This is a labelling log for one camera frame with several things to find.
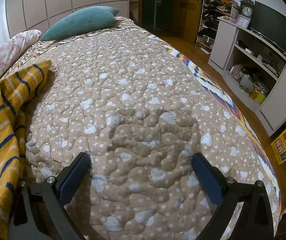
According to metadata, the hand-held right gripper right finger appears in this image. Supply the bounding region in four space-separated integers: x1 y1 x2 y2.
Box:
191 152 276 240

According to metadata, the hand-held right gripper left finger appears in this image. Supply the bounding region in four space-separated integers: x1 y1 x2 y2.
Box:
13 152 91 240

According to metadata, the yellow striped sweater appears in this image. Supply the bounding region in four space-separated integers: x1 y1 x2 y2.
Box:
0 59 52 240

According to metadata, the white clothes rack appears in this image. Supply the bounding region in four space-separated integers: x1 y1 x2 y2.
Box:
196 0 233 53

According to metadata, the beige dotted quilt bed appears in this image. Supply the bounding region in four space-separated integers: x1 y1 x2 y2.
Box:
7 16 286 220

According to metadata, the yellow bottle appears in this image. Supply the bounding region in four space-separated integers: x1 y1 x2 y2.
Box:
250 87 267 104

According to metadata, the white round appliance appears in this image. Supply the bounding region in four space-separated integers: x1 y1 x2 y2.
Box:
239 76 255 93

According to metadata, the pink soft toy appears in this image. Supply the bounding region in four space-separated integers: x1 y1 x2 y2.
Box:
233 64 244 77

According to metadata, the white media cabinet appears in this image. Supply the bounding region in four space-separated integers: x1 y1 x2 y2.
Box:
208 16 286 137

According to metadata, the pink floral duvet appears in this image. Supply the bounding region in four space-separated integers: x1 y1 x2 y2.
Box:
0 29 42 98

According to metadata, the teal pillow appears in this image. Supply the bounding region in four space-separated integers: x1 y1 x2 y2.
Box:
40 6 120 42

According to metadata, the purple square clock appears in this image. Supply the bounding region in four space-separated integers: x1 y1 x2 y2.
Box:
236 14 251 28

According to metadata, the black television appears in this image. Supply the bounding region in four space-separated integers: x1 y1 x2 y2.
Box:
251 1 286 63

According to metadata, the dark ornate clock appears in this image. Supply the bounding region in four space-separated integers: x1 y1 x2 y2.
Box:
240 0 255 18

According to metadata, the wooden door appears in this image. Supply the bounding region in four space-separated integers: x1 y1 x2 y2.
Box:
178 0 203 39

